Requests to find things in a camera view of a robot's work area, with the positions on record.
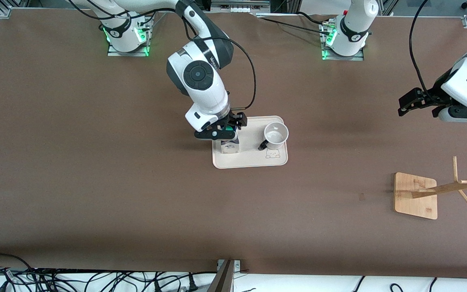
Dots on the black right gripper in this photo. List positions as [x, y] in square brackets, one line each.
[233, 119]

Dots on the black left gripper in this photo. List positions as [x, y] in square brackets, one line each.
[435, 96]

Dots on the blue milk carton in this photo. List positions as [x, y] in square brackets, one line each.
[230, 149]

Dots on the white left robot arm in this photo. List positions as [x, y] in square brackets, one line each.
[355, 28]

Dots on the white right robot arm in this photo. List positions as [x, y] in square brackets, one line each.
[205, 93]

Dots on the wooden cup rack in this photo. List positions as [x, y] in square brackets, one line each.
[416, 198]

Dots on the beige plastic tray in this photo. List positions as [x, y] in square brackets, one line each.
[253, 158]

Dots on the grey power strip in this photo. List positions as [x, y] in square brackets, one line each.
[239, 7]

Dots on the brown slanted strut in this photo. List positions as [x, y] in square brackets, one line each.
[223, 280]

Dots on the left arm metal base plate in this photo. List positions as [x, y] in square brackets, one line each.
[343, 58]

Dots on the aluminium frame post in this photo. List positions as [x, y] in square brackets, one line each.
[387, 7]

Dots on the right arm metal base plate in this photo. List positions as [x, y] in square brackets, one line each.
[128, 53]

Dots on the small metal bracket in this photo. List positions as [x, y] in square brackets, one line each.
[237, 265]

